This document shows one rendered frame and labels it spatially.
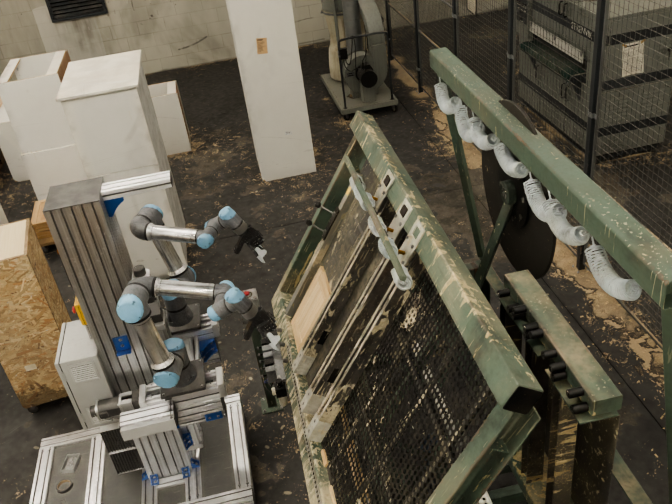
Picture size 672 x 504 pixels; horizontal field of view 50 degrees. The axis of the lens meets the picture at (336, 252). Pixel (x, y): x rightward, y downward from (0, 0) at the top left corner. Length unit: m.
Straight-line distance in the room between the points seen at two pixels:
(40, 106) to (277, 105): 2.29
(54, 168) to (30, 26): 4.28
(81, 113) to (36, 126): 1.98
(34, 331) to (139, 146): 1.66
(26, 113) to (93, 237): 4.32
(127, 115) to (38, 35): 6.16
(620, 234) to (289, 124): 5.44
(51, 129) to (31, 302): 3.05
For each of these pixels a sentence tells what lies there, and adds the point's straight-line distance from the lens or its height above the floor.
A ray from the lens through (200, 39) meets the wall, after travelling 11.63.
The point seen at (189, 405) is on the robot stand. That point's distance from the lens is 3.78.
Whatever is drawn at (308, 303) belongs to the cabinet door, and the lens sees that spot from 3.96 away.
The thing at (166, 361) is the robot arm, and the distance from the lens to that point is 3.45.
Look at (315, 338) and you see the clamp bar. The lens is 3.63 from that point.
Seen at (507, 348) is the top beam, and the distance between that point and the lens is 2.30.
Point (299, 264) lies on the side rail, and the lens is 4.27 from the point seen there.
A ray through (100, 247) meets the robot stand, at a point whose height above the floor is 1.79.
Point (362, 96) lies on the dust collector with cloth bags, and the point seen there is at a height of 0.23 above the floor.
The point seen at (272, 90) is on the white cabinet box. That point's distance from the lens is 7.27.
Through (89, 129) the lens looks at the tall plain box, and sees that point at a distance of 5.79.
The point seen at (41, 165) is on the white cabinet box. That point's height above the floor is 0.57.
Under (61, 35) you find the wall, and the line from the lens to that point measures 11.72.
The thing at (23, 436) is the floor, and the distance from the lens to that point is 5.43.
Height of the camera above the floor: 3.44
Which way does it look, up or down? 33 degrees down
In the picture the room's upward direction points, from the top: 8 degrees counter-clockwise
